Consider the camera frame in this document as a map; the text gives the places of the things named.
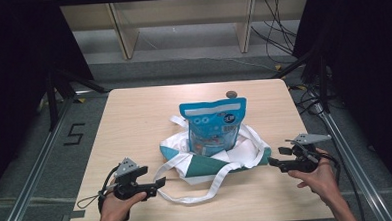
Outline black tape strip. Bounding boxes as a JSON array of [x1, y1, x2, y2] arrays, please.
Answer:
[[61, 209, 87, 221]]

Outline dark curtain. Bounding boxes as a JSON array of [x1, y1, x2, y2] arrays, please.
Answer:
[[289, 0, 392, 207], [0, 0, 99, 197]]

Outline white tote bag coloured blobs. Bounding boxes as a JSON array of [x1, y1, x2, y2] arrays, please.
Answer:
[[149, 110, 276, 207]]

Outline light wooden shelf unit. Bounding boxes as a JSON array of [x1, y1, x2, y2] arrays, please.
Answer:
[[58, 0, 314, 63]]

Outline bundle of black cables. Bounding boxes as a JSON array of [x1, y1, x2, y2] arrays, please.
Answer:
[[248, 0, 300, 66]]

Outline black metal stand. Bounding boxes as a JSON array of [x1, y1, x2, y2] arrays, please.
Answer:
[[44, 64, 112, 132], [270, 47, 332, 117]]

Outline thin grey lanyard loop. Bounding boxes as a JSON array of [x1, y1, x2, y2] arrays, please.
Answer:
[[74, 192, 107, 211]]

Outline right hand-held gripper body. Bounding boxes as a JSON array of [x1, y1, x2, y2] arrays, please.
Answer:
[[283, 132, 335, 175]]

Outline silver metal floor rail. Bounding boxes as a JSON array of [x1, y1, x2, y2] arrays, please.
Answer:
[[316, 107, 392, 221], [0, 91, 84, 221]]

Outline tangle of black floor cables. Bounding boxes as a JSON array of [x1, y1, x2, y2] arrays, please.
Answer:
[[287, 83, 330, 118]]

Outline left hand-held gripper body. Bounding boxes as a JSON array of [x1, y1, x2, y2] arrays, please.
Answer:
[[110, 156, 153, 202]]

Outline thin white floor cable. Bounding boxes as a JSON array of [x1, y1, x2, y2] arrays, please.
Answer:
[[140, 26, 275, 78]]

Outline person's right hand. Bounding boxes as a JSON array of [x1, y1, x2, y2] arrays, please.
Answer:
[[286, 146, 341, 206]]

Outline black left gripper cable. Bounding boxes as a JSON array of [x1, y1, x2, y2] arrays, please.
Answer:
[[95, 163, 132, 221]]

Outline person's left hand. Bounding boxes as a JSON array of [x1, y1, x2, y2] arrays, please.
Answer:
[[97, 177, 150, 221]]

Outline blue snack pouch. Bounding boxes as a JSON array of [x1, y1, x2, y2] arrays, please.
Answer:
[[178, 96, 250, 159]]

